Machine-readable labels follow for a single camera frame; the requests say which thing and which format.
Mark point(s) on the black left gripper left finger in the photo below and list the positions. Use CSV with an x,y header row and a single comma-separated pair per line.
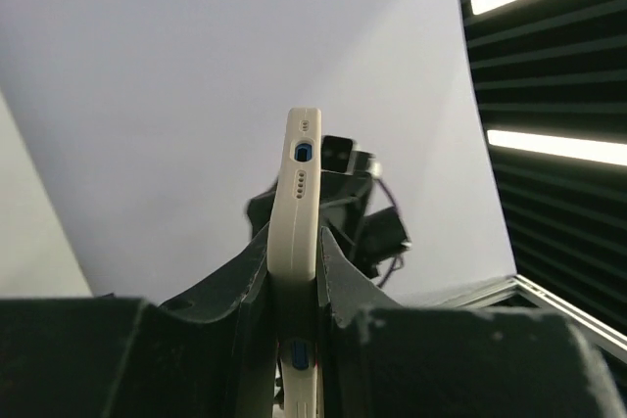
x,y
208,352

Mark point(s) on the ceiling light bar lower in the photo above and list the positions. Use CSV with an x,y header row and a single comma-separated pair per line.
x,y
565,147

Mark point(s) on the aluminium front rail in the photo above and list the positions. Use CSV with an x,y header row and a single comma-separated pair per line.
x,y
491,292

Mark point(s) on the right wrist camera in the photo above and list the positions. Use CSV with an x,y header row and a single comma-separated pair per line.
x,y
344,155

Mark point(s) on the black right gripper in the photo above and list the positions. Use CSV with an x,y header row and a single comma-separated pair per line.
x,y
343,202

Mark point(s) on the phone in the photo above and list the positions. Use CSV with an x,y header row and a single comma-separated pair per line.
x,y
295,309

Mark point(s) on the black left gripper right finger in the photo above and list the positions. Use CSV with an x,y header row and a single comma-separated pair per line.
x,y
381,359

